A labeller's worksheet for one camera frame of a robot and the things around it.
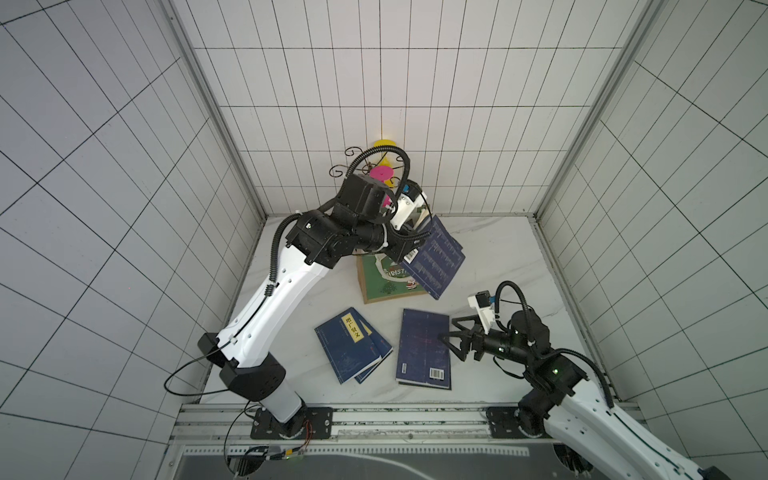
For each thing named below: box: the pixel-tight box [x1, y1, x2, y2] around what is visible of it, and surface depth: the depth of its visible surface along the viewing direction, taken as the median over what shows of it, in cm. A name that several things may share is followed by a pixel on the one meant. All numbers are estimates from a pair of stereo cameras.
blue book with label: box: [314, 307, 383, 385], surface depth 85 cm
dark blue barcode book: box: [396, 308, 452, 390], surface depth 83 cm
